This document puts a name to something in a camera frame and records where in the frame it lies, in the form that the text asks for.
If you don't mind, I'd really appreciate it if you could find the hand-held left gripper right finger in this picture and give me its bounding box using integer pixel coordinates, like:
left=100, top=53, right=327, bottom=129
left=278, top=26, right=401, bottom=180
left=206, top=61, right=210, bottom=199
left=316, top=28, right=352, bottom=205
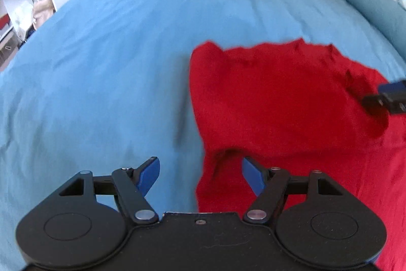
left=242, top=156, right=345, bottom=225

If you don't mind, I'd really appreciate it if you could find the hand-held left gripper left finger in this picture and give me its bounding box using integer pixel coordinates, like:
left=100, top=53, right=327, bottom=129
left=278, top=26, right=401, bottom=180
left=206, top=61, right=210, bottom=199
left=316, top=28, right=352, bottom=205
left=58, top=156, right=160, bottom=225

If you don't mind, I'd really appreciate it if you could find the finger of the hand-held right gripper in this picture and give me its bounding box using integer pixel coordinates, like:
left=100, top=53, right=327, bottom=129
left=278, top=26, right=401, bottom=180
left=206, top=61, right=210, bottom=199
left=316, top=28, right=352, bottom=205
left=362, top=80, right=406, bottom=115

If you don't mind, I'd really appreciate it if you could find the red knit garment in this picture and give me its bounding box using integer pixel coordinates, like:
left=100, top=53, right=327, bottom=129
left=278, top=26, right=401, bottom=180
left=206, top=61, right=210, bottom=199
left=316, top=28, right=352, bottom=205
left=189, top=38, right=406, bottom=271

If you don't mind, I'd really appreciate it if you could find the teal bolster pillow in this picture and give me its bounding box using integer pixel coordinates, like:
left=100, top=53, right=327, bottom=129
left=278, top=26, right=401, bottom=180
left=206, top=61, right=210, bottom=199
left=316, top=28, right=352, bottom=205
left=329, top=0, right=406, bottom=51

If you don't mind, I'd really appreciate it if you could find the blue bed sheet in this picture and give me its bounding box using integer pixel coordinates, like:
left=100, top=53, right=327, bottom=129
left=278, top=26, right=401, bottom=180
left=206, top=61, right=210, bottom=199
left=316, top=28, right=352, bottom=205
left=0, top=0, right=406, bottom=271

